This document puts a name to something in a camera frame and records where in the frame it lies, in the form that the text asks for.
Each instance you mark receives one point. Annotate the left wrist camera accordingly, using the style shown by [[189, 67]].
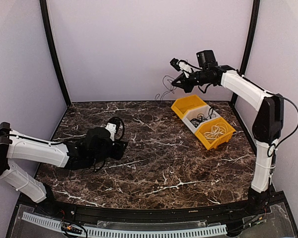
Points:
[[113, 126]]

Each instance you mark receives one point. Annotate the left black frame post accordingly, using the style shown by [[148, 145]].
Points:
[[53, 51]]

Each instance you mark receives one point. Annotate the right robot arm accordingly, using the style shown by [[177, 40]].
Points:
[[268, 107]]

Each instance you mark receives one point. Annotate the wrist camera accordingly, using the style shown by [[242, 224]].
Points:
[[181, 65], [113, 126]]

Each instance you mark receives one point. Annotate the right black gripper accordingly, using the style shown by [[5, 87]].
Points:
[[187, 88]]

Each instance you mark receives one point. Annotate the black front rail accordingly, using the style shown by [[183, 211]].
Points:
[[232, 212]]

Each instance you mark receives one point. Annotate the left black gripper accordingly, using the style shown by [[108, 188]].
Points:
[[120, 149]]

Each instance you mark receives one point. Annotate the far yellow plastic bin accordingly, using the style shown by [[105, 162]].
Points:
[[182, 105]]

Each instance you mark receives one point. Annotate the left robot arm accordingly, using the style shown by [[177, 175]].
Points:
[[97, 145]]

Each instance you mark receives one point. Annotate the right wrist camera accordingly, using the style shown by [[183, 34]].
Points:
[[181, 65]]

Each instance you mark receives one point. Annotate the white slotted cable duct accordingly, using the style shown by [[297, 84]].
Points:
[[76, 231]]

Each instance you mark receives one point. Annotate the black frame post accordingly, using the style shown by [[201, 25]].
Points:
[[53, 51], [250, 36]]

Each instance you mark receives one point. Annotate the right black frame post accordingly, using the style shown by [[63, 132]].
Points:
[[250, 36]]

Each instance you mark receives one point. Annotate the near yellow plastic bin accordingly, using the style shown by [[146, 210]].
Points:
[[214, 133]]

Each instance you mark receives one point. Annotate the yellow plastic bin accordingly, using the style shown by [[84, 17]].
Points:
[[214, 133], [182, 105]]

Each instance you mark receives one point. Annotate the white plastic bin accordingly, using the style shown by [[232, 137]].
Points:
[[195, 118]]

